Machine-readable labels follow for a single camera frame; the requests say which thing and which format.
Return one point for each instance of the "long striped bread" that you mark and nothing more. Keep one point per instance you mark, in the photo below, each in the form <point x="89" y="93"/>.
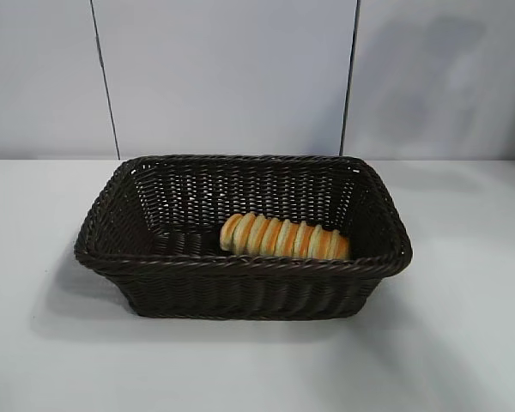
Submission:
<point x="283" y="238"/>

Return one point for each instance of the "dark brown woven basket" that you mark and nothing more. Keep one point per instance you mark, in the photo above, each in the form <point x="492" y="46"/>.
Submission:
<point x="240" y="287"/>

